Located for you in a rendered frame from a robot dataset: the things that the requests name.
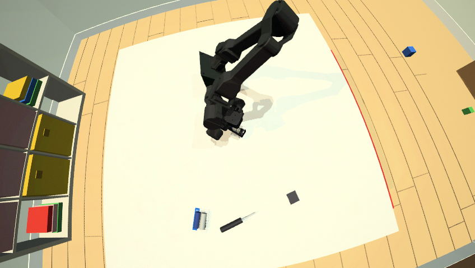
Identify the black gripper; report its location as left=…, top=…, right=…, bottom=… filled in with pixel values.
left=206, top=98, right=245, bottom=140

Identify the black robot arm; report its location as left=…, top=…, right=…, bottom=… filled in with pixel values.
left=203, top=0, right=299, bottom=130

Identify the black-handled screwdriver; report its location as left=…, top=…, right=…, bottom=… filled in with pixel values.
left=220, top=212, right=255, bottom=232

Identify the black battery holder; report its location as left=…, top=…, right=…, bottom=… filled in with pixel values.
left=232, top=128, right=246, bottom=137

